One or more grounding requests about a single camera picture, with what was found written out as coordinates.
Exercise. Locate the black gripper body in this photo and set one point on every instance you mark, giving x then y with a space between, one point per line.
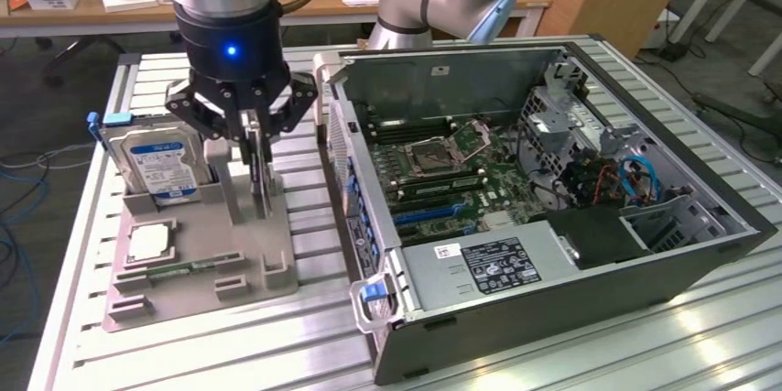
235 61

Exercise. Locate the black chair base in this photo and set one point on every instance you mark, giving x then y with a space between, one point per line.
73 50

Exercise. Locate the CPU socket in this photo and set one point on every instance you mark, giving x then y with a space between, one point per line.
430 157

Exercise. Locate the grey parts rack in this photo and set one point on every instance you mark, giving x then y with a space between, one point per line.
201 235

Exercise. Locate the installed RAM stick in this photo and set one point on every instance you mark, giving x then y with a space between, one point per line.
439 184

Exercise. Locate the metal socket cover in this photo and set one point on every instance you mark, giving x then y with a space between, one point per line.
472 141

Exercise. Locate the silver CPU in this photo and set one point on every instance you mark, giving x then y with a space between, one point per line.
151 244

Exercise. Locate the blue expansion slot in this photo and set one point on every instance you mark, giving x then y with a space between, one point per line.
422 216

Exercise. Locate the green RAM stick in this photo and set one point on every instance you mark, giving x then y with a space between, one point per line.
195 266

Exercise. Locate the green motherboard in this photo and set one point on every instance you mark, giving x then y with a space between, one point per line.
488 189

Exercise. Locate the orange box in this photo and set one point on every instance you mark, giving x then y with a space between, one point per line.
16 2

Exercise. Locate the perforated metal drive cage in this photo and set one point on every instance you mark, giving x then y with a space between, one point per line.
550 125

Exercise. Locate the silver chipset heat sink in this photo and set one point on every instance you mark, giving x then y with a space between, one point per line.
500 221

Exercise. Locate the grey power supply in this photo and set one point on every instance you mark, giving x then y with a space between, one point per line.
439 281

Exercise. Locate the black floor box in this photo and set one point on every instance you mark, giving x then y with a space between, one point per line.
676 52

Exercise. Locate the open black PC case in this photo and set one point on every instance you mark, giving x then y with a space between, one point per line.
550 318

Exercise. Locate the grey disk bay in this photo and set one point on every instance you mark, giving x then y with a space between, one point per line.
699 214

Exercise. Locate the black floor stand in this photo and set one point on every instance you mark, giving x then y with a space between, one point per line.
739 109

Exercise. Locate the hard disk with blue bracket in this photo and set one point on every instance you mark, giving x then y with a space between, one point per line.
161 171

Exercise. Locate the white table frame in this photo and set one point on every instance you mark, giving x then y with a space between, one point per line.
762 61

